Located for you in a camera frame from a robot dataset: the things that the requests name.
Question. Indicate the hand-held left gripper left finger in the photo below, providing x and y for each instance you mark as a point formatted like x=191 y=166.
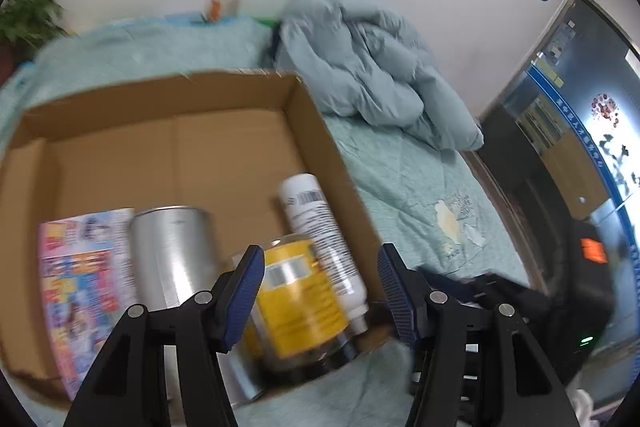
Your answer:
x=242 y=297

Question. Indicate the yellow label jar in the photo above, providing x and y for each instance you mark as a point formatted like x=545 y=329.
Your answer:
x=295 y=297

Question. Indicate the green mat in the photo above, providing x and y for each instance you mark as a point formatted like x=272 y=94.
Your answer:
x=265 y=23

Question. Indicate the orange label glass jar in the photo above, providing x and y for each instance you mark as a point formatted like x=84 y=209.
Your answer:
x=220 y=7

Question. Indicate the light blue puffer jacket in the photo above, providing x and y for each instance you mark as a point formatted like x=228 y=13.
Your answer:
x=360 y=72

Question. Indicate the cardboard box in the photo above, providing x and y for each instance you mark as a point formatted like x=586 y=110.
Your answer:
x=150 y=147

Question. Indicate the silver metal can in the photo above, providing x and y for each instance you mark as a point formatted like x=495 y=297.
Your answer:
x=170 y=257

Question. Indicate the colourful board game box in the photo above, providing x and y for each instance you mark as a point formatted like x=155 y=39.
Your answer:
x=80 y=287

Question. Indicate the glass notice board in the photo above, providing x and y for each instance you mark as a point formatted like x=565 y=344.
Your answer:
x=550 y=117

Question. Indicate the potted green plant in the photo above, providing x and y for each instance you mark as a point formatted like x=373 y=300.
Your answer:
x=30 y=12

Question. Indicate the teal quilted blanket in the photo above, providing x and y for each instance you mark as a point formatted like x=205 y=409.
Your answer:
x=400 y=177

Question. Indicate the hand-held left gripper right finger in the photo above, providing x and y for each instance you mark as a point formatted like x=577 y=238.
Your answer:
x=397 y=302

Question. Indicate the white cloth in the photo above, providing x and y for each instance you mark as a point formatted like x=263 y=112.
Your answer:
x=585 y=404

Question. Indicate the white spray bottle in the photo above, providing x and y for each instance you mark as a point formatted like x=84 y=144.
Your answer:
x=320 y=237

